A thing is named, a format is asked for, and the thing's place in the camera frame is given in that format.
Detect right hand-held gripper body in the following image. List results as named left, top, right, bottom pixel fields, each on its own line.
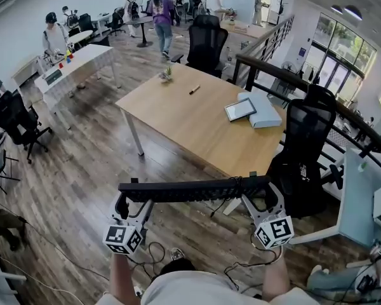
left=250, top=206, right=295, bottom=251

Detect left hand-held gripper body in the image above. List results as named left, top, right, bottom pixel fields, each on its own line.
left=102, top=208, right=149, bottom=255

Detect black keyboard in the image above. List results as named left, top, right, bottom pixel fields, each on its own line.
left=117, top=175, right=271, bottom=204

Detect person's left forearm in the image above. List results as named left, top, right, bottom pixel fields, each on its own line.
left=109, top=252, right=138, bottom=302

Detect person's right forearm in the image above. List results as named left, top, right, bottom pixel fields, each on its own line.
left=260, top=245, right=290, bottom=302

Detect white desk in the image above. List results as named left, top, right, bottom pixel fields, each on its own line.
left=288, top=147, right=381, bottom=248

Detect wooden desk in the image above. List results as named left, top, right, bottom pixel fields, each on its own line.
left=114, top=62, right=287, bottom=216

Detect person's shoe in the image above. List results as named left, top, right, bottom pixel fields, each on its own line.
left=170, top=247, right=186, bottom=262

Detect person's dark trouser leg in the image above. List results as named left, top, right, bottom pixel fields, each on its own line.
left=159, top=257, right=197, bottom=275

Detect black mesh office chair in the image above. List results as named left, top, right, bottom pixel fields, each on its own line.
left=170, top=14, right=229, bottom=79
left=265, top=83, right=344, bottom=219
left=0, top=90, right=54, bottom=165

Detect person's white shirt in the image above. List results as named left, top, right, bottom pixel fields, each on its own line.
left=94, top=269, right=321, bottom=305

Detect flat grey box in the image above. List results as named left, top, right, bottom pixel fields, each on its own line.
left=237, top=91, right=283, bottom=130

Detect black folding chair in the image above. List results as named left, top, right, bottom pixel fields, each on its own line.
left=0, top=149, right=22, bottom=196

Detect black metal railing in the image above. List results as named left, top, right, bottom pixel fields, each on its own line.
left=232, top=15, right=381, bottom=181

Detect small potted plant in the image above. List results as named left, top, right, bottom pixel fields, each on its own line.
left=158, top=65, right=175, bottom=84

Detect green and white box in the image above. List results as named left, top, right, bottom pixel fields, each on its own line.
left=44, top=69, right=63, bottom=86

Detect long white table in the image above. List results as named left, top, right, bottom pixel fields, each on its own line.
left=34, top=43, right=123, bottom=114

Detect glass entrance doors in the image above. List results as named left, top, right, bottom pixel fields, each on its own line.
left=304, top=12, right=378, bottom=98

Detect low white cabinet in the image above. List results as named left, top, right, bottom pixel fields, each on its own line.
left=11, top=55, right=46, bottom=86

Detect round white table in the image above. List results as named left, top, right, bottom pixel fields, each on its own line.
left=67, top=29, right=94, bottom=49

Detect light wooden table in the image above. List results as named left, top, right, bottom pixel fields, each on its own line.
left=220, top=18, right=268, bottom=40

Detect round dark table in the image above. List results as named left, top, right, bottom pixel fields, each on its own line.
left=125, top=15, right=155, bottom=48

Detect small white table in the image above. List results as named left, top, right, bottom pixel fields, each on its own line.
left=90, top=12, right=114, bottom=32

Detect black keyboard cable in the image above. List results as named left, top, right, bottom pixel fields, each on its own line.
left=210, top=176, right=244, bottom=218

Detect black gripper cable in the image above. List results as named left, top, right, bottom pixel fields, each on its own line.
left=135, top=226, right=168, bottom=281
left=223, top=239, right=282, bottom=294

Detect black floor cable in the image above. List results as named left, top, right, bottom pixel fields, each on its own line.
left=0, top=198, right=112, bottom=283

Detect white floor cable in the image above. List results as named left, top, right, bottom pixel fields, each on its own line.
left=0, top=252, right=84, bottom=305

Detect white shelf frame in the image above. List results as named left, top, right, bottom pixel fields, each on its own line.
left=0, top=239, right=29, bottom=305

